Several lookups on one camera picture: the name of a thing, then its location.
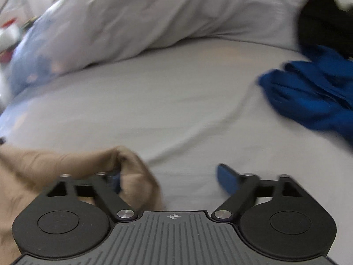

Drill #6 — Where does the royal blue garment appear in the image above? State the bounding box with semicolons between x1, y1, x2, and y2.
258;45;353;152

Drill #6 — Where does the blue tree-print duvet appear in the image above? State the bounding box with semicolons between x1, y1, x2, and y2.
8;0;312;94

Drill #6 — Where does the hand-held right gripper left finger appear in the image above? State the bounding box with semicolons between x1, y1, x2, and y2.
47;172;137;222

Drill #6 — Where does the black garment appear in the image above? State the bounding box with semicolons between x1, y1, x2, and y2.
296;0;353;60

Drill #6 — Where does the tan long-sleeve shirt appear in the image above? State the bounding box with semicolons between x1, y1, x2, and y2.
0;145;166;265

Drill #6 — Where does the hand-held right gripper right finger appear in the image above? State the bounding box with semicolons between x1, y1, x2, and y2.
211;163;304;222

